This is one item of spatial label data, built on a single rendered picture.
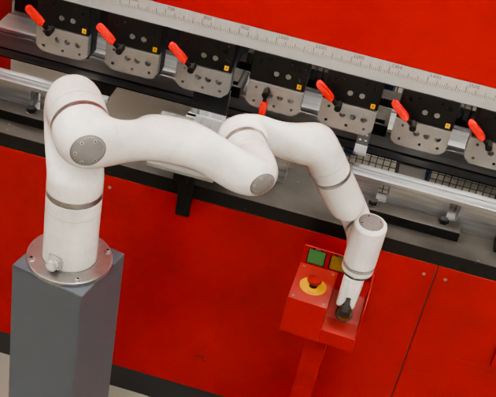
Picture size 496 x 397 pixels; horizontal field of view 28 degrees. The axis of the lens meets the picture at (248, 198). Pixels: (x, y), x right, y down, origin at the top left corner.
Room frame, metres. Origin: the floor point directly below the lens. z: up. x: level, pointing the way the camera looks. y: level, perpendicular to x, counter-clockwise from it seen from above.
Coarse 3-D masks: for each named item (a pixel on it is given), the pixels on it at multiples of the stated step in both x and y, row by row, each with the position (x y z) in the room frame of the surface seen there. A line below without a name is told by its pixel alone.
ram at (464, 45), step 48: (96, 0) 2.37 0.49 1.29; (192, 0) 2.34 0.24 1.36; (240, 0) 2.32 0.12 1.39; (288, 0) 2.31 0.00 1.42; (336, 0) 2.30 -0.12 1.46; (384, 0) 2.28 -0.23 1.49; (432, 0) 2.27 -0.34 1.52; (480, 0) 2.26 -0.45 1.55; (288, 48) 2.31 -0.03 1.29; (384, 48) 2.28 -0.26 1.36; (432, 48) 2.27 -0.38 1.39; (480, 48) 2.25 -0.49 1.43
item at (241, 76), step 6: (240, 72) 2.60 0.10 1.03; (246, 72) 2.63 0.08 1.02; (234, 78) 2.56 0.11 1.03; (240, 78) 2.58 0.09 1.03; (246, 78) 2.62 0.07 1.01; (234, 84) 2.55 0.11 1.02; (240, 84) 2.55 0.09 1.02; (234, 90) 2.54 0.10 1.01; (240, 90) 2.54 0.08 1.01; (234, 96) 2.54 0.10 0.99
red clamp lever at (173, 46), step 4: (168, 44) 2.30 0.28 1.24; (172, 44) 2.30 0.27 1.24; (176, 44) 2.32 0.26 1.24; (172, 48) 2.30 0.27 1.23; (176, 48) 2.30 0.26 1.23; (172, 52) 2.30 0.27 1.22; (176, 52) 2.30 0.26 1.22; (180, 52) 2.30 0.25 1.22; (176, 56) 2.30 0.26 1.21; (180, 56) 2.30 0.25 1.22; (184, 56) 2.30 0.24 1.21; (180, 60) 2.30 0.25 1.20; (184, 60) 2.30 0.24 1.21; (188, 64) 2.30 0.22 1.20; (192, 64) 2.31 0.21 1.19; (188, 68) 2.29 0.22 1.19; (192, 68) 2.29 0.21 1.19; (188, 72) 2.29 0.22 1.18; (192, 72) 2.29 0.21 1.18
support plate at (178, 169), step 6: (192, 120) 2.34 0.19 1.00; (150, 162) 2.10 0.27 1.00; (156, 162) 2.11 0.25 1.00; (162, 162) 2.11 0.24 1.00; (162, 168) 2.09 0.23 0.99; (168, 168) 2.09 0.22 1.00; (174, 168) 2.10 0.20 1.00; (180, 168) 2.10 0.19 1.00; (186, 168) 2.11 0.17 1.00; (186, 174) 2.09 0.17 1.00; (192, 174) 2.09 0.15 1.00; (198, 174) 2.09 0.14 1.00; (204, 180) 2.08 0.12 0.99; (210, 180) 2.08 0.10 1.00
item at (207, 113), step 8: (200, 96) 2.36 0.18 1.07; (208, 96) 2.36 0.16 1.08; (224, 96) 2.35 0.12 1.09; (192, 104) 2.36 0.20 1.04; (200, 104) 2.36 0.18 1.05; (208, 104) 2.36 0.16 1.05; (216, 104) 2.36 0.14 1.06; (224, 104) 2.35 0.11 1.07; (192, 112) 2.37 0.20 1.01; (200, 112) 2.37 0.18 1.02; (208, 112) 2.37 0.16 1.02; (216, 112) 2.35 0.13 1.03; (224, 112) 2.35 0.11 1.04; (224, 120) 2.36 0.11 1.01
